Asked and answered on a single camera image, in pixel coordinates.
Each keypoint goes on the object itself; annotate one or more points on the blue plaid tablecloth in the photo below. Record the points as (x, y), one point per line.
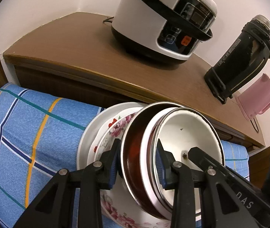
(30, 123)

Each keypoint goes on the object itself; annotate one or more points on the plain grey plate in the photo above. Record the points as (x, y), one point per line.
(87, 135)

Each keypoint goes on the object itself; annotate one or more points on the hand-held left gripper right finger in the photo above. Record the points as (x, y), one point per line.
(161, 166)

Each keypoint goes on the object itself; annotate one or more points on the white plate with pink flowers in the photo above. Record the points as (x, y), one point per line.
(116, 209)

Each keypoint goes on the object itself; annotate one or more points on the white enamel bowl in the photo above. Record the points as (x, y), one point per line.
(184, 133)

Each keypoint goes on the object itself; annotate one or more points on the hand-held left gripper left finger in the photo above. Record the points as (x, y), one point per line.
(114, 168)

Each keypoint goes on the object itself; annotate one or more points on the red plastic bowl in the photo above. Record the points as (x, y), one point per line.
(146, 171)

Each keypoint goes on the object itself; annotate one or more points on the tall black thermos flask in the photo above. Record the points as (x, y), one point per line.
(244, 57)

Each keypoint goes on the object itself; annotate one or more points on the white plate with red flowers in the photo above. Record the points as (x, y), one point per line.
(112, 123)

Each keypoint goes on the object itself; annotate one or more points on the white and black rice cooker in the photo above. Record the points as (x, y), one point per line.
(144, 16)

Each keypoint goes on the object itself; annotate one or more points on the brown wooden cabinet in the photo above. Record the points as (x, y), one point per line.
(78, 47)

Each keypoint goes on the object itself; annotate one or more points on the pink electric kettle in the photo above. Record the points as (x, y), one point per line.
(256, 95)

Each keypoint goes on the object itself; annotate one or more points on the stainless steel bowl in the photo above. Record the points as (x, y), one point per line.
(131, 152)

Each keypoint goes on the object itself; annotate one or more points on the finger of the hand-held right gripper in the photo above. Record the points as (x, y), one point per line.
(196, 154)

